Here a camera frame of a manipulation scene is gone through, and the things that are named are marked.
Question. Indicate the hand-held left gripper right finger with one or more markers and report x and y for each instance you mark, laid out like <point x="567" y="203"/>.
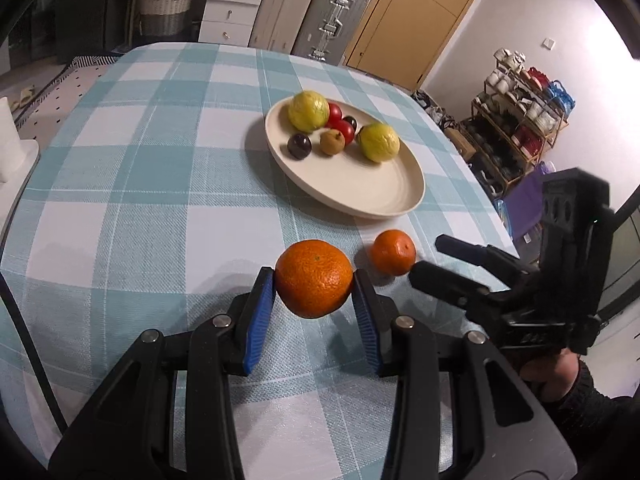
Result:
<point x="367" y="325"/>

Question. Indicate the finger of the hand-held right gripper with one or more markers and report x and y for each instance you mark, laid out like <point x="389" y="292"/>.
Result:
<point x="480" y="255"/>
<point x="445" y="282"/>

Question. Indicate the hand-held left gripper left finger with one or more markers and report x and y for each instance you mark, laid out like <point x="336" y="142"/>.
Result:
<point x="260" y="320"/>

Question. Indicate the small orange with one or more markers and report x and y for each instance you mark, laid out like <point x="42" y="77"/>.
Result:
<point x="394" y="252"/>

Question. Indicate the large orange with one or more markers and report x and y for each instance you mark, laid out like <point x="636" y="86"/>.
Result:
<point x="314" y="278"/>

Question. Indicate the cream oval plate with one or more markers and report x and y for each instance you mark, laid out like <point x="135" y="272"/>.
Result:
<point x="350" y="185"/>

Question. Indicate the dark purple plum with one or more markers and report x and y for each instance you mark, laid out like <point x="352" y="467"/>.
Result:
<point x="299" y="146"/>
<point x="351" y="122"/>

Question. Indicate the small brown pear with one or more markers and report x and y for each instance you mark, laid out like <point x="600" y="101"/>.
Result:
<point x="331" y="142"/>

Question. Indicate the red cherry tomato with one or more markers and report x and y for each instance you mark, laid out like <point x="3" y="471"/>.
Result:
<point x="343" y="132"/>
<point x="335" y="110"/>

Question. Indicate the person's right forearm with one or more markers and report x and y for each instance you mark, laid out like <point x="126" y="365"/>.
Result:
<point x="600" y="425"/>

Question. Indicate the person's right hand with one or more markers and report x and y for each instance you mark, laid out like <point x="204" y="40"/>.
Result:
<point x="550" y="375"/>

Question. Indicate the purple bag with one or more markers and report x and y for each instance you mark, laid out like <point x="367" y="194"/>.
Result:
<point x="525" y="200"/>

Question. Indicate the small cardboard box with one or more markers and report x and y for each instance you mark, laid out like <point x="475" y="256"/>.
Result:
<point x="460" y="144"/>

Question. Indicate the wooden shoe rack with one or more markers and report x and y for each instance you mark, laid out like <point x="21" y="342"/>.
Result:
<point x="520" y="120"/>

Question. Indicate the pile of shoes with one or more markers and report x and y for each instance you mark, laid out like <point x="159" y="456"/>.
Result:
<point x="434" y="110"/>

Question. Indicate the blue white checked tablecloth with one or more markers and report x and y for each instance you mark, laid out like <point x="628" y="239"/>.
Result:
<point x="150" y="210"/>

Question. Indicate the greenish yellow lemon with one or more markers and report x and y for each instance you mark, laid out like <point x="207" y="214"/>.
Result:
<point x="307" y="110"/>

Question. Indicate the wooden door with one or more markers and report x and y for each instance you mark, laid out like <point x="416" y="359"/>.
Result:
<point x="415" y="25"/>

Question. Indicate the silver suitcase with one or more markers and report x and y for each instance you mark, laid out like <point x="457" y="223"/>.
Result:
<point x="330" y="20"/>

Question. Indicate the dotted floor rug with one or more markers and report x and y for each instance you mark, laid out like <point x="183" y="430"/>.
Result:
<point x="55" y="95"/>

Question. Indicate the beige suitcase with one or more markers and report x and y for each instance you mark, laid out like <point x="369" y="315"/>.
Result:
<point x="282" y="5"/>

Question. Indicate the white drawer dresser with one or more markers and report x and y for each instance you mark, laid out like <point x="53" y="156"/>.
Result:
<point x="230" y="5"/>

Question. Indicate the white woven basket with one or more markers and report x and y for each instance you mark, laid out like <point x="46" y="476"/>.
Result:
<point x="165" y="12"/>

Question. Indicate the white paper roll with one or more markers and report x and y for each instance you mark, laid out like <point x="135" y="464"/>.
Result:
<point x="7" y="120"/>

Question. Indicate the pair of slippers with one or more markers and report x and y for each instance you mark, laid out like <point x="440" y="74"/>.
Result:
<point x="24" y="99"/>

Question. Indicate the white wall switch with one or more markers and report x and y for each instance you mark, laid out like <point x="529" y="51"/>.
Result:
<point x="549" y="43"/>

